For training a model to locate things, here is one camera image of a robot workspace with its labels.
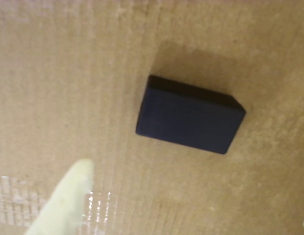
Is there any clear packing tape strip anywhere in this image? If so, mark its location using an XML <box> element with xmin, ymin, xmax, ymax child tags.
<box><xmin>0</xmin><ymin>175</ymin><xmax>118</xmax><ymax>228</ymax></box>

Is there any black block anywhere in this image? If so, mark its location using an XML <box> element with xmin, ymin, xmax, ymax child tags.
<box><xmin>135</xmin><ymin>74</ymin><xmax>247</xmax><ymax>155</ymax></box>

